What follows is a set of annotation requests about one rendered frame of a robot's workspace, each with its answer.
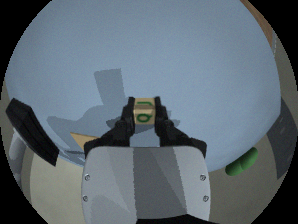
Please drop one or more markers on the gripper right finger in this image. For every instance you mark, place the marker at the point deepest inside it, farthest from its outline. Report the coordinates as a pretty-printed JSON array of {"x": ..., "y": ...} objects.
[{"x": 169, "y": 135}]

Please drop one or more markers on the tan flat mat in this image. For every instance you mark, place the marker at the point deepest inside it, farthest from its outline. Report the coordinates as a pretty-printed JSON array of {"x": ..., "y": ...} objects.
[{"x": 81, "y": 138}]

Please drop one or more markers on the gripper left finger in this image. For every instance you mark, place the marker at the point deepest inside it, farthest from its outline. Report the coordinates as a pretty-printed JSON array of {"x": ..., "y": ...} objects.
[{"x": 123, "y": 129}]

